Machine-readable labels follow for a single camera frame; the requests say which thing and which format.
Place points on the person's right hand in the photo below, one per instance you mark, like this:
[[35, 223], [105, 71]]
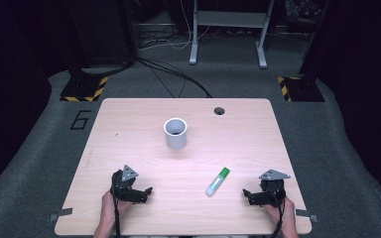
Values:
[[286, 213]]

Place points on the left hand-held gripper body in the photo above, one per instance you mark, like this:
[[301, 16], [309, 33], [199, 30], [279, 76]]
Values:
[[125, 191]]

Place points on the green-capped white glue stick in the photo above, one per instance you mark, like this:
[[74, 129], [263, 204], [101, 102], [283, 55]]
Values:
[[216, 183]]

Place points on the black round table grommet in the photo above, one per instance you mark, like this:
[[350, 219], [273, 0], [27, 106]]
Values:
[[219, 111]]

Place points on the black stand post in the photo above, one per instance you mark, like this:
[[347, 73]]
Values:
[[77, 49]]

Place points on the grey cylindrical cup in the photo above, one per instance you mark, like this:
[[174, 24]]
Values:
[[176, 141]]

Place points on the white metal desk frame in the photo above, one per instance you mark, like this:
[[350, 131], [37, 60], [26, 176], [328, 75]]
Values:
[[231, 18]]

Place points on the black cabinet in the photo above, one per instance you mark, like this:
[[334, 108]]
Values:
[[105, 29]]

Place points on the grey metal table bracket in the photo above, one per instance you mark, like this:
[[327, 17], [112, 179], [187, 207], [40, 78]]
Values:
[[61, 213], [306, 214]]

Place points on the black hazard-striped stand base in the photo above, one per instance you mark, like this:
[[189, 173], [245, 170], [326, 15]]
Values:
[[302, 89], [79, 89]]

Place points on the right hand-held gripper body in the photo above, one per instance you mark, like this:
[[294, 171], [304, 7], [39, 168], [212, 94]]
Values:
[[273, 191]]

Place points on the person's left hand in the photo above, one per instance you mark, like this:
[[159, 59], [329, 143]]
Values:
[[109, 206]]

